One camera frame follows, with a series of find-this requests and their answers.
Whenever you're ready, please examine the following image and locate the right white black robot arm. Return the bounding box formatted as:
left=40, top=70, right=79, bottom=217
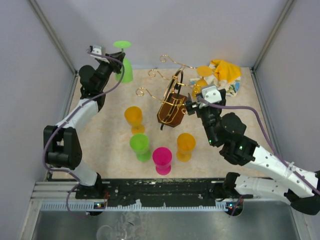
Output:
left=185, top=96, right=320, bottom=216

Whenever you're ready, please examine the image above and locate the gold wire wine glass rack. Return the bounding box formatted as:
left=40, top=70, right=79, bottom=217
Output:
left=135, top=54, right=197, bottom=130

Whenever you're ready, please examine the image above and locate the orange plastic wine glass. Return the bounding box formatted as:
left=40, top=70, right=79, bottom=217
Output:
left=191, top=65, right=213, bottom=98
left=124, top=106, right=145, bottom=135
left=176, top=133, right=196, bottom=162

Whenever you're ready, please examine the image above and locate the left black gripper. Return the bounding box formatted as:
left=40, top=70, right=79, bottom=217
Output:
left=96, top=51, right=126, bottom=91

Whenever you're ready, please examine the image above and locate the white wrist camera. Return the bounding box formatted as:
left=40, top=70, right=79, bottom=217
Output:
left=87, top=45, right=104, bottom=60
left=200, top=84, right=226, bottom=104

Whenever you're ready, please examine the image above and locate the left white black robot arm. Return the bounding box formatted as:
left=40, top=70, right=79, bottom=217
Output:
left=42, top=50, right=126, bottom=199

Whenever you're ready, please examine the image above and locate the green plastic wine glass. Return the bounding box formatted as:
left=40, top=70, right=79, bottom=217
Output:
left=113, top=40, right=133, bottom=84
left=129, top=133, right=152, bottom=162

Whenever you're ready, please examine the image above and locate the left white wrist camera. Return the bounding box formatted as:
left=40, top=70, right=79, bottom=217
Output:
left=87, top=45, right=104, bottom=60

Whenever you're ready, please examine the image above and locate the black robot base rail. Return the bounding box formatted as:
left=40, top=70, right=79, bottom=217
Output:
left=71, top=173, right=253, bottom=216

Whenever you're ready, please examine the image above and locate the pink plastic wine glass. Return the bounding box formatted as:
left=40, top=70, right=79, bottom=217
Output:
left=152, top=147, right=173, bottom=176

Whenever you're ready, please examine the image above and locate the clear wine glass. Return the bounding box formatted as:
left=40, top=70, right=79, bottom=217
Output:
left=96, top=218, right=138, bottom=240

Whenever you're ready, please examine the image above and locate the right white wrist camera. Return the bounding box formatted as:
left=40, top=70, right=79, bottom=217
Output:
left=200, top=84, right=226, bottom=104

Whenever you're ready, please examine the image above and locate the yellow patterned cloth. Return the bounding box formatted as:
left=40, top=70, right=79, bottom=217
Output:
left=190, top=59, right=242, bottom=97

